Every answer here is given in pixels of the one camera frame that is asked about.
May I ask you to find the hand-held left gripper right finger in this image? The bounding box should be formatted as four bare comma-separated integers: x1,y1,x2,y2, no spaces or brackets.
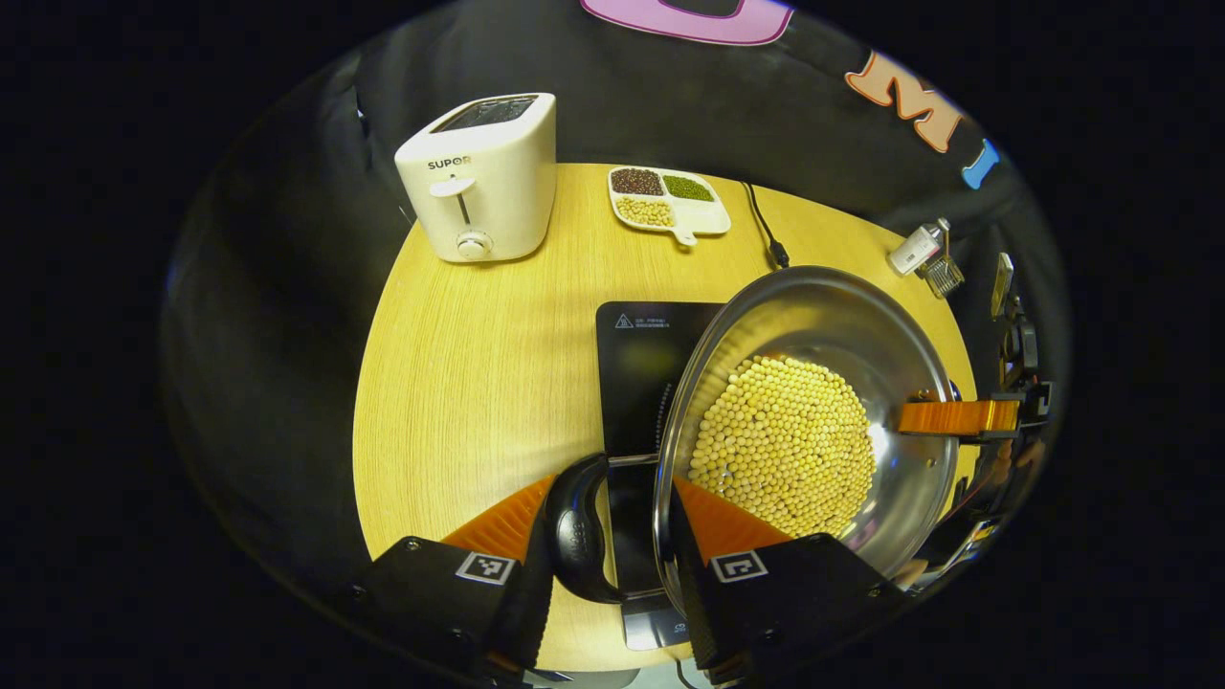
667,476,910,685

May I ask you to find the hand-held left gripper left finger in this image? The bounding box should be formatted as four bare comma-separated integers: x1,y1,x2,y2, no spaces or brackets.
349,474,558,682

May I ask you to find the steel pot with black handle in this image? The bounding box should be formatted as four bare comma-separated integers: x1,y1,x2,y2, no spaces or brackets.
544,266,961,613

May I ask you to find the black induction cooktop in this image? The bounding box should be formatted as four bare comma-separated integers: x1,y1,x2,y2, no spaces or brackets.
595,301,728,652

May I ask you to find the small glass cup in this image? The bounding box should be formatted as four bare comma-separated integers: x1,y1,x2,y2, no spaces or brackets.
919,254,966,300

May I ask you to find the clear bottle with pink label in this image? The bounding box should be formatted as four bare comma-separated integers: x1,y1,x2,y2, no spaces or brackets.
887,218,951,277

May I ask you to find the pile of soybeans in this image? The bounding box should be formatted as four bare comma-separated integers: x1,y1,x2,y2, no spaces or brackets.
687,356,878,539

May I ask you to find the white divided bean dish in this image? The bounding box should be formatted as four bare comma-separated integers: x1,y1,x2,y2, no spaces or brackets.
608,167,732,248

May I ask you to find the white toaster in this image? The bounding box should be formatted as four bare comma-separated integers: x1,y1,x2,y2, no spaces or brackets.
394,93,558,264

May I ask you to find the black power cable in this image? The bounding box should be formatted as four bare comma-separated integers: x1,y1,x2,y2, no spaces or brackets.
742,182,791,271

